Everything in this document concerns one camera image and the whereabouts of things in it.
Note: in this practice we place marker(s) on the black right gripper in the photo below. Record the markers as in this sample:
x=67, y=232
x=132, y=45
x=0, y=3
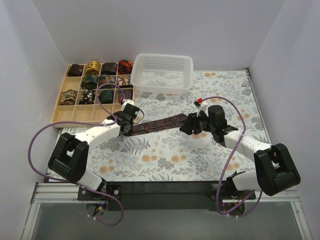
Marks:
x=191, y=124

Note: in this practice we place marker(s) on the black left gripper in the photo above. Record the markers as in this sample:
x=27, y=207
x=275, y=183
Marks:
x=126, y=128

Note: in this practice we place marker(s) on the brown paisley patterned tie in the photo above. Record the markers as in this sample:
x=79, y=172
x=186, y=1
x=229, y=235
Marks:
x=172, y=122

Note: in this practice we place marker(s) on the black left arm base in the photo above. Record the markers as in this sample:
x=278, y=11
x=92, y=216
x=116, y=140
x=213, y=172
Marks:
x=96, y=203

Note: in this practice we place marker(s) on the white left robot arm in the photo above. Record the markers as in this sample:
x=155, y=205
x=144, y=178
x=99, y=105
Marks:
x=70, y=155

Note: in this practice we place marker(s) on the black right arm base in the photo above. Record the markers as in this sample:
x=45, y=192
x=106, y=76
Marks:
x=227, y=200

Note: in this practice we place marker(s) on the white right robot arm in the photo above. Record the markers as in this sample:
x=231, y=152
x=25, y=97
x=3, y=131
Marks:
x=275, y=170

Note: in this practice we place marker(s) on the rolled navy paisley rose tie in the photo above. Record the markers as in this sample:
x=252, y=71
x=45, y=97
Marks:
x=125, y=94

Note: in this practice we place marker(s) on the rolled dark green tie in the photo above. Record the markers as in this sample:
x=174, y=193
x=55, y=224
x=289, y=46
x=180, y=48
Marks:
x=106, y=97

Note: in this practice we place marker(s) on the rolled pink floral dark tie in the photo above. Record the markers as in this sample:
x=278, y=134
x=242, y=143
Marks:
x=124, y=81

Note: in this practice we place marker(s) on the wooden compartment tray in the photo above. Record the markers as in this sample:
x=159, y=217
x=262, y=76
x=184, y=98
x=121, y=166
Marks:
x=72, y=115

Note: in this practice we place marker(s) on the rolled black white floral tie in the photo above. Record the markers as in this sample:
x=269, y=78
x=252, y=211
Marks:
x=88, y=97

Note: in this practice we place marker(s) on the rolled navy yellow leaf tie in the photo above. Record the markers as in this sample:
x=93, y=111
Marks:
x=89, y=82

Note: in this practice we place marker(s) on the rolled orange black tie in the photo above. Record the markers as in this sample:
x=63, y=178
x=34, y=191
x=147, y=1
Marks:
x=125, y=67

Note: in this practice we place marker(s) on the rolled dark grey tie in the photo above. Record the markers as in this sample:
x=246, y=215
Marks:
x=109, y=68

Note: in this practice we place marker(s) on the white plastic mesh basket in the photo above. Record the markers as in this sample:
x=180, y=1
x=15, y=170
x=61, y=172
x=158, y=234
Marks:
x=162, y=73

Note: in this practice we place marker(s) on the rolled green camouflage floral tie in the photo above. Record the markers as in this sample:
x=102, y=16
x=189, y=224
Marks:
x=68, y=98

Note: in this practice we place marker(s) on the rolled yellow black tie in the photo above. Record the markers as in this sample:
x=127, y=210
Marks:
x=93, y=68

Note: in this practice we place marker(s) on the rolled dark maroon tie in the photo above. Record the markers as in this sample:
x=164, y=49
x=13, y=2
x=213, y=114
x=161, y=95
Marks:
x=76, y=70

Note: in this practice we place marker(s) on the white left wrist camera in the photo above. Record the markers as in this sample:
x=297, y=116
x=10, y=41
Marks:
x=127, y=102

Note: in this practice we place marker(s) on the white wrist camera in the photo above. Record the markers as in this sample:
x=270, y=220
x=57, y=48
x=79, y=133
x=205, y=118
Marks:
x=201, y=106
x=127, y=102

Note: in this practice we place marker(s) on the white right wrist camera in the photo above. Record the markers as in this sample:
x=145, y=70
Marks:
x=201, y=106

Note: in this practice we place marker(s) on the aluminium frame rail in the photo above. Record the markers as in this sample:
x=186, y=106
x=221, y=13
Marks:
x=54, y=192

